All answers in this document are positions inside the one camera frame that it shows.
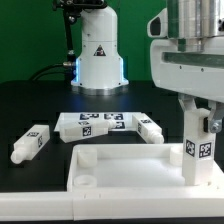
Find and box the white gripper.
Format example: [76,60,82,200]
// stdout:
[150,37,224,133]

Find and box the white desk top tray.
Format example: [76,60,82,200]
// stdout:
[67,144,224,196]

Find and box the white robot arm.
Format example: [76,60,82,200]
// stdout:
[76,0,224,133]

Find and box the white marker sheet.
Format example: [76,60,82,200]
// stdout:
[54,112,147,132]

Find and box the white L-shaped fence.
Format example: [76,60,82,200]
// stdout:
[0,143,224,222]

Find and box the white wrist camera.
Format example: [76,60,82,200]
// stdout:
[147,8,168,39]

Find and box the black cable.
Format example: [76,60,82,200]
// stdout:
[29,61,77,82]

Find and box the black camera stand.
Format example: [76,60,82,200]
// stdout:
[52,0,107,62]

